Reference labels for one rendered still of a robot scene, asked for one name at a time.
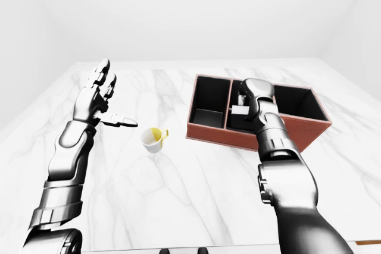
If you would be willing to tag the red-brown desk caddy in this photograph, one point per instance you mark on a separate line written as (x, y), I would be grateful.
(297, 129)

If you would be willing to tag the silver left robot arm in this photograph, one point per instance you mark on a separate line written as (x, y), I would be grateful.
(64, 159)

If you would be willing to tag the small dark shape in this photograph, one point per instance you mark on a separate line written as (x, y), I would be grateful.
(164, 251)
(203, 250)

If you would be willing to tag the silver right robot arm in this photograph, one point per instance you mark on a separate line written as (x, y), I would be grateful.
(285, 176)

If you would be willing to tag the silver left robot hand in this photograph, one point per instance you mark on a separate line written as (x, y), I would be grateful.
(86, 103)

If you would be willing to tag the small white grey book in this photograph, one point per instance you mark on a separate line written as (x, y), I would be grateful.
(240, 109)

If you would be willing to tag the brown wooden strip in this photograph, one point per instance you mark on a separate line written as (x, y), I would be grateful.
(369, 243)

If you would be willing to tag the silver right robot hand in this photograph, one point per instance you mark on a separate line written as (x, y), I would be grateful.
(259, 87)

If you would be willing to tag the white and yellow mug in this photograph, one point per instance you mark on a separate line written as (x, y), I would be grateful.
(151, 141)

